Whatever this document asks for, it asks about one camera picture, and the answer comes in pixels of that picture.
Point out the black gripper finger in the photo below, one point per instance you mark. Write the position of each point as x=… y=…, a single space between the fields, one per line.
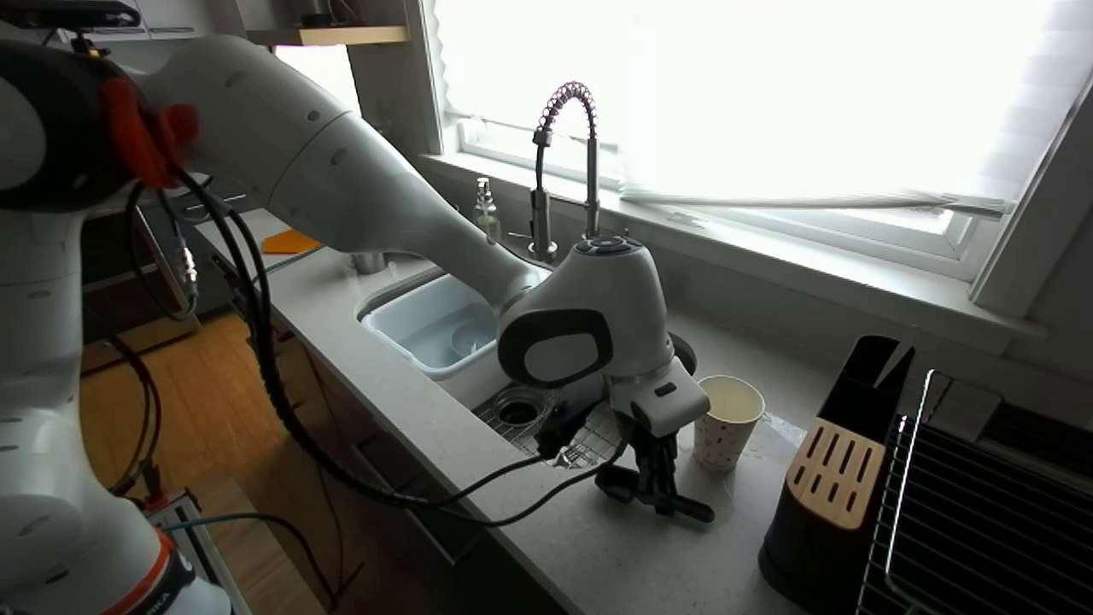
x=645 y=480
x=668 y=480

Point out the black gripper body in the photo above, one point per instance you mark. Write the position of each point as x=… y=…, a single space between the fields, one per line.
x=651 y=439

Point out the black spatula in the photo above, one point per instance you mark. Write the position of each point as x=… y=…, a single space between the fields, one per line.
x=619 y=486

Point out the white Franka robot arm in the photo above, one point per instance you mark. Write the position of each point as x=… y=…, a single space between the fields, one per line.
x=342 y=171

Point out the white paper cup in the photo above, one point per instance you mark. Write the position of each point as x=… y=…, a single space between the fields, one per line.
x=728 y=424

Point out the stainless steel sink basin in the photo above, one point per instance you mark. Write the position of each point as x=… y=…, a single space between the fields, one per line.
x=480 y=388

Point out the white plastic dish tub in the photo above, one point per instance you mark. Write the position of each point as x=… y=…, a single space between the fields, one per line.
x=428 y=324

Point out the chrome spring kitchen faucet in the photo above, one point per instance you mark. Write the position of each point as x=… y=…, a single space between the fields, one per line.
x=539 y=193

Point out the clear soap pump dispenser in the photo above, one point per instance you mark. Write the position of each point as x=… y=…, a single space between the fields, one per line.
x=486 y=208

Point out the round bowl with light rim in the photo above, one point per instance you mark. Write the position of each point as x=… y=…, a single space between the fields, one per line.
x=369 y=260

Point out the white pleated window blind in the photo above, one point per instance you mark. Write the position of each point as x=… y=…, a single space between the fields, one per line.
x=820 y=104

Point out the orange flat item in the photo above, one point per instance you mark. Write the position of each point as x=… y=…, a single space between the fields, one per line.
x=290 y=243

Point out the white window frame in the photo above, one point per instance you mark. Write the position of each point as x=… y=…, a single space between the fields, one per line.
x=796 y=243

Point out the wooden wall shelf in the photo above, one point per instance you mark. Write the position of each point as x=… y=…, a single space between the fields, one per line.
x=342 y=36

